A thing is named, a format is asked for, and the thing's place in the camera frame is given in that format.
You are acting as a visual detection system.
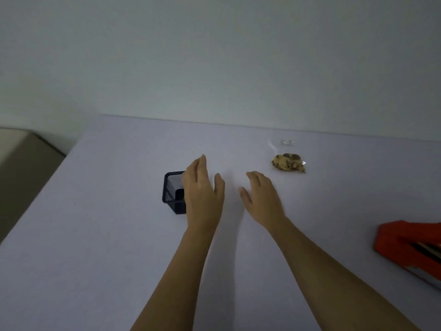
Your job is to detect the red cardboard box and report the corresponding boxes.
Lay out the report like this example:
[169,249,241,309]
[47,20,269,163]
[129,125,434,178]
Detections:
[374,220,441,290]

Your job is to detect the beige cabinet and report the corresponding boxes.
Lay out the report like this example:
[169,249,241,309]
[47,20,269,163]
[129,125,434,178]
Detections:
[0,127,66,243]

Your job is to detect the person's right forearm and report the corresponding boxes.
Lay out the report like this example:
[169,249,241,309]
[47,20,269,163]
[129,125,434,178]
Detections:
[267,217,422,331]

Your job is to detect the clear bag of brown cookies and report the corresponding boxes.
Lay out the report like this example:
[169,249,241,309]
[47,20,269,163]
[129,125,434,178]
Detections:
[271,153,307,173]

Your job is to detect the person's left forearm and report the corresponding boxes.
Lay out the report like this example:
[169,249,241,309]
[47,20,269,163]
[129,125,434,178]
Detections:
[130,227,218,331]

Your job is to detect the person's left hand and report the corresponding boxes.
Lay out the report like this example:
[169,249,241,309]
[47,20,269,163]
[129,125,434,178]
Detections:
[183,154,225,235]

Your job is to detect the person's right hand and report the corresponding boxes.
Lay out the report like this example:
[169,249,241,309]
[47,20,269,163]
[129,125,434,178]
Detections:
[239,171,287,233]

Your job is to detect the dark blue mesh pen holder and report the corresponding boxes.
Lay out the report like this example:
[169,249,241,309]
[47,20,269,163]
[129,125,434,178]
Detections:
[162,171,187,215]

